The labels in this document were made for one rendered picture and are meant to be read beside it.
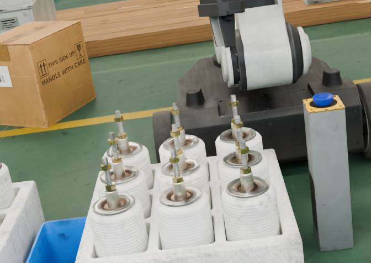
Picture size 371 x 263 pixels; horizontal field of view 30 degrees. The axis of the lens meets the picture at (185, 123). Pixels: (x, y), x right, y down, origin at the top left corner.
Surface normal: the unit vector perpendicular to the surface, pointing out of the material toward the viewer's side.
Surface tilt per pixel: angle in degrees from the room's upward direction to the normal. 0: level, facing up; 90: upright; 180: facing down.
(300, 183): 0
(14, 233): 90
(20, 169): 0
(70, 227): 88
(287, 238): 0
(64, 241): 88
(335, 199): 90
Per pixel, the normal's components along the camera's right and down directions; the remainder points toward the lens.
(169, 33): 0.03, 0.36
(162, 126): -0.14, -0.61
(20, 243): 0.99, -0.13
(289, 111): -0.08, -0.38
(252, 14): -0.04, -0.08
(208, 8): -0.91, 0.21
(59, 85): 0.88, 0.05
